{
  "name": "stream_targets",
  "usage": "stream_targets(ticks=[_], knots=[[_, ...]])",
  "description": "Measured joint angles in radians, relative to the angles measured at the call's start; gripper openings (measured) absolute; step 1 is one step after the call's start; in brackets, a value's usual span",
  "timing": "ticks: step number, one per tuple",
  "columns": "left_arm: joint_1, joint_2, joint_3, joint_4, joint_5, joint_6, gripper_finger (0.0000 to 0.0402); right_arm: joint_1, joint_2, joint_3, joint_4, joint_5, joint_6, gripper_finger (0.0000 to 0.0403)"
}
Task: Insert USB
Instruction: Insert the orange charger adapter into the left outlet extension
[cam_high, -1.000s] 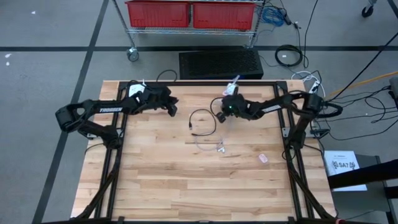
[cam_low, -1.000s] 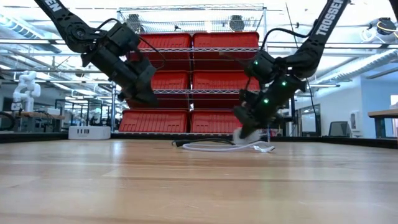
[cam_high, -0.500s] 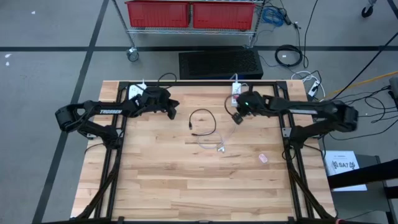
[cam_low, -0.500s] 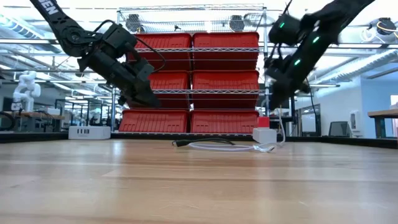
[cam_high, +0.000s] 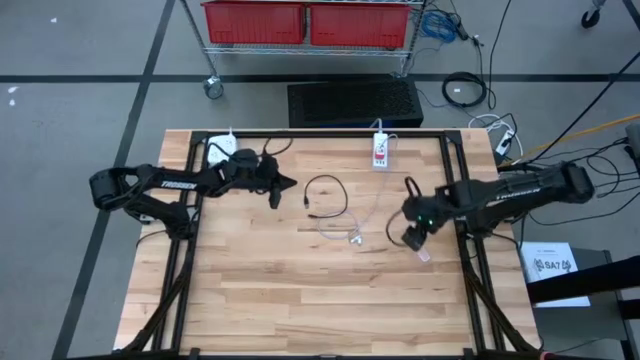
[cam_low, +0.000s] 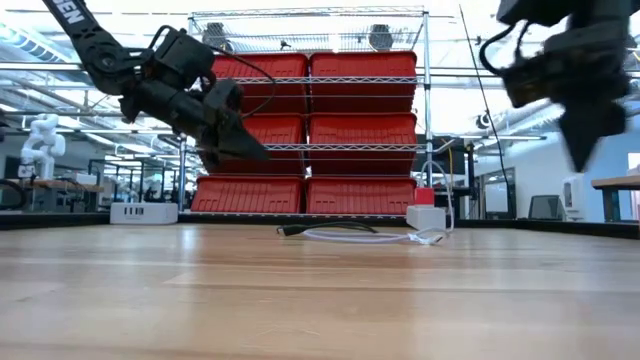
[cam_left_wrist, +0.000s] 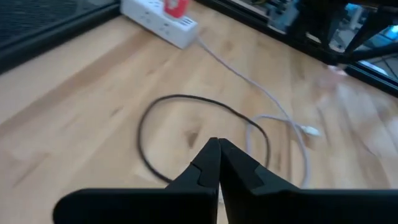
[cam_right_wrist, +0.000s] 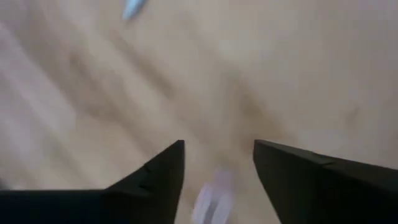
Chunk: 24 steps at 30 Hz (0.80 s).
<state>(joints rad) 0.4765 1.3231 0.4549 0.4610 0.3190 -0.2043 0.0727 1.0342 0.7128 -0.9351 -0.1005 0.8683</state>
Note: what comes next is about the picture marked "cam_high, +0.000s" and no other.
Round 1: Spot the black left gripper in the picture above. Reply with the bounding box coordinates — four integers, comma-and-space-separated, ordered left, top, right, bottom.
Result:
252, 154, 299, 210

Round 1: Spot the black USB cable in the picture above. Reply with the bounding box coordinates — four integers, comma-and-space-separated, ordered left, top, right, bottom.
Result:
303, 174, 350, 220

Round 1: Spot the white USB cable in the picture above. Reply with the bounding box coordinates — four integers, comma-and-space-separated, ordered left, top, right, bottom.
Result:
316, 132, 401, 246

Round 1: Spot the wide white power strip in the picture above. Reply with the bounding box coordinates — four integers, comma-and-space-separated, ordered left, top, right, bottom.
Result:
206, 133, 239, 169

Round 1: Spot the slim white power strip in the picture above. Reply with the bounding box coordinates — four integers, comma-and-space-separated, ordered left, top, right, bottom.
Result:
372, 130, 391, 171

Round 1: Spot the black perforated computer case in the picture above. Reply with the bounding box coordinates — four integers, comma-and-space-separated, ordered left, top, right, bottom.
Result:
286, 78, 425, 129

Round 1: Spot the white floor power strip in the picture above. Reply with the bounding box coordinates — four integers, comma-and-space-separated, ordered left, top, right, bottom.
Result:
494, 128, 516, 157

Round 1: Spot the white printed paper sheet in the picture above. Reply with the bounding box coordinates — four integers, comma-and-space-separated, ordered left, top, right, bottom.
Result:
519, 241, 592, 308

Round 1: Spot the red plastic storage bin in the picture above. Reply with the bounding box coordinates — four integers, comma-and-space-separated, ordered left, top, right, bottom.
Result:
200, 0, 307, 46
308, 2, 413, 50

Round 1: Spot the black metal beam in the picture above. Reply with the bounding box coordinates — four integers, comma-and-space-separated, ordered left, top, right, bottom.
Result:
526, 254, 640, 305

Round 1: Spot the grey box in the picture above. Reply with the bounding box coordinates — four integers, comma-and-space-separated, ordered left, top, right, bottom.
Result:
624, 122, 640, 171

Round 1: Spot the black caster wheel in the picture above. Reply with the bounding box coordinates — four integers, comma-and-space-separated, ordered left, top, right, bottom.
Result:
579, 0, 604, 30

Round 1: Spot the black aluminium table frame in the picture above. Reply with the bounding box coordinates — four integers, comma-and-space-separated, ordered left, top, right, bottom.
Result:
119, 128, 544, 360

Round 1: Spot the chrome wire shelf rack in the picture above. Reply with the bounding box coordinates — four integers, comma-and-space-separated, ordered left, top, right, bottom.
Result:
178, 0, 429, 101

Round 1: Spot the black cable coil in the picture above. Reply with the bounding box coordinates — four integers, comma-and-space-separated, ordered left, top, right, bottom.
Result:
441, 70, 489, 109

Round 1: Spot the yellow floor cable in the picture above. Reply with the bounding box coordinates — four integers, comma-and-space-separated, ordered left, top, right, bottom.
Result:
519, 113, 640, 160

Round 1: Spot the blue cable coil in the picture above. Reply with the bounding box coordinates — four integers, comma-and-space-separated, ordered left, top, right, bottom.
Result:
418, 9, 459, 45

